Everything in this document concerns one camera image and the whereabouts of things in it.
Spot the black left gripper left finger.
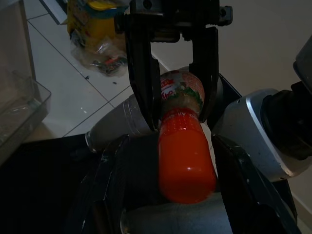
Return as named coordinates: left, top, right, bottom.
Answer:
left=68, top=134, right=130, bottom=234

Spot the yellow package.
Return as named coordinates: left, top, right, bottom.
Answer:
left=67, top=0, right=130, bottom=47

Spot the clear fridge door bin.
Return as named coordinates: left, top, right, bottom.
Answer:
left=0, top=73, right=52, bottom=153

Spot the grey fridge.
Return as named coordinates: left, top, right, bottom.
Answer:
left=0, top=0, right=52, bottom=166

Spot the clear plastic bag of rubbish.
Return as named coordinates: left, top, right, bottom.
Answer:
left=70, top=36, right=130, bottom=78

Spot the orange-capped seasoning bottle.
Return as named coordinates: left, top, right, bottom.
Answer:
left=157, top=69, right=217, bottom=203

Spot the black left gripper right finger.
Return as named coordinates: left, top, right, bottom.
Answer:
left=211, top=134, right=303, bottom=234

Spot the robot's silver right leg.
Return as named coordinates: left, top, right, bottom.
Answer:
left=85, top=34, right=312, bottom=183

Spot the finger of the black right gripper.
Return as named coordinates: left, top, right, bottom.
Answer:
left=189, top=26, right=219, bottom=122
left=124, top=14, right=162, bottom=132

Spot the black floor mat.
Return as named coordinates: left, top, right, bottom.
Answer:
left=0, top=133, right=300, bottom=234

